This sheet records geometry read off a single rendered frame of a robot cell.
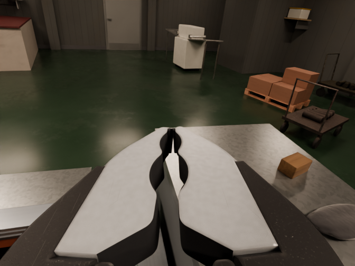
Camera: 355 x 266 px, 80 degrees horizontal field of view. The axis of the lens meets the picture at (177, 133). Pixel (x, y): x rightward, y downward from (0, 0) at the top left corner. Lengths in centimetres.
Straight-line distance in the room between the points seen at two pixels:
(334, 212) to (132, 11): 873
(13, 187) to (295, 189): 117
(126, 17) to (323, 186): 858
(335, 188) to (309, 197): 12
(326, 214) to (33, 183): 117
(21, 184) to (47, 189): 13
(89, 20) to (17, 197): 797
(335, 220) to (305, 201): 9
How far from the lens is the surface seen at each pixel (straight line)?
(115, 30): 892
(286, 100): 471
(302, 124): 344
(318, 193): 84
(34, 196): 117
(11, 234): 96
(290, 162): 84
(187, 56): 630
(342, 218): 75
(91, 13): 881
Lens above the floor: 152
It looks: 30 degrees down
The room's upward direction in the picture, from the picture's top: 6 degrees clockwise
